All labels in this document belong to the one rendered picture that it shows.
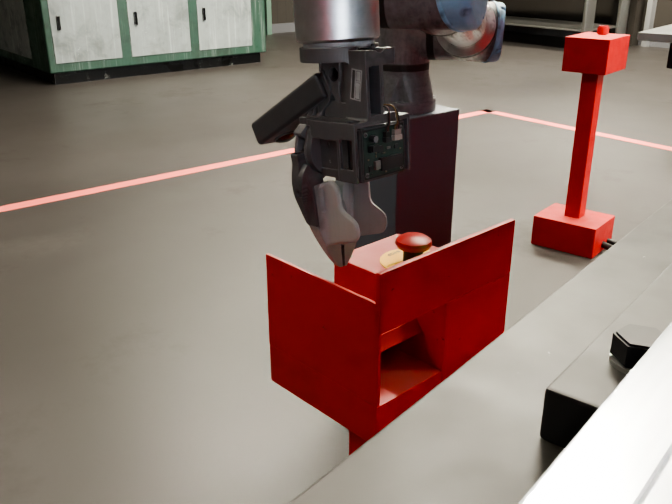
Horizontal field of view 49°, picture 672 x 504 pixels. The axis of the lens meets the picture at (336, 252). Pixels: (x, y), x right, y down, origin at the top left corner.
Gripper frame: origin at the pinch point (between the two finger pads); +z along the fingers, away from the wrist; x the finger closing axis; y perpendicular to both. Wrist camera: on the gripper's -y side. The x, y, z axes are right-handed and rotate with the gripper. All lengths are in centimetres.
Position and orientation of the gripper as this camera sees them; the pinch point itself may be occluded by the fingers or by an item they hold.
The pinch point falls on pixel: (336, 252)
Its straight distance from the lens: 73.8
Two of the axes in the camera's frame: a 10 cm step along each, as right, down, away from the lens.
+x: 7.3, -2.6, 6.3
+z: 0.6, 9.5, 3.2
